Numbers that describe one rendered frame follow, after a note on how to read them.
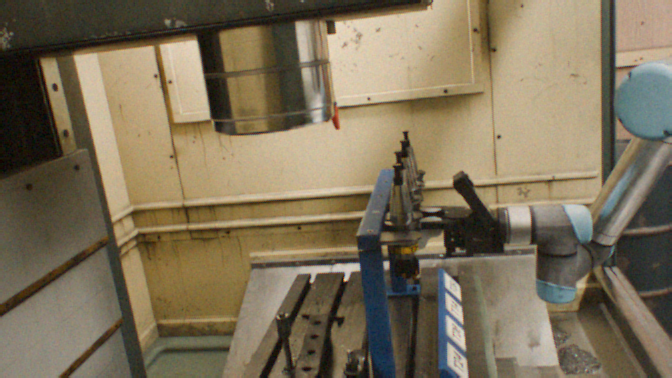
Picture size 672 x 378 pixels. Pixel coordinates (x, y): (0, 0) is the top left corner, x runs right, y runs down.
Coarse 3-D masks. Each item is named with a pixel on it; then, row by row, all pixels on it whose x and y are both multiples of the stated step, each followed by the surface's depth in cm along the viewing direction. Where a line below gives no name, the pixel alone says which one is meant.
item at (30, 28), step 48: (0, 0) 64; (48, 0) 63; (96, 0) 62; (144, 0) 61; (192, 0) 61; (240, 0) 60; (288, 0) 59; (336, 0) 58; (384, 0) 58; (0, 48) 66; (48, 48) 65; (96, 48) 75
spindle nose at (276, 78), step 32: (224, 32) 66; (256, 32) 65; (288, 32) 66; (320, 32) 70; (224, 64) 67; (256, 64) 66; (288, 64) 67; (320, 64) 70; (224, 96) 68; (256, 96) 67; (288, 96) 67; (320, 96) 70; (224, 128) 70; (256, 128) 68; (288, 128) 68
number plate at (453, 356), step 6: (450, 348) 114; (450, 354) 112; (456, 354) 114; (450, 360) 110; (456, 360) 112; (462, 360) 114; (450, 366) 108; (456, 366) 110; (462, 366) 112; (456, 372) 108; (462, 372) 110
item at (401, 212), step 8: (392, 184) 104; (392, 192) 104; (400, 192) 103; (392, 200) 104; (400, 200) 103; (408, 200) 104; (392, 208) 104; (400, 208) 104; (408, 208) 104; (392, 216) 105; (400, 216) 104; (408, 216) 104; (400, 224) 104
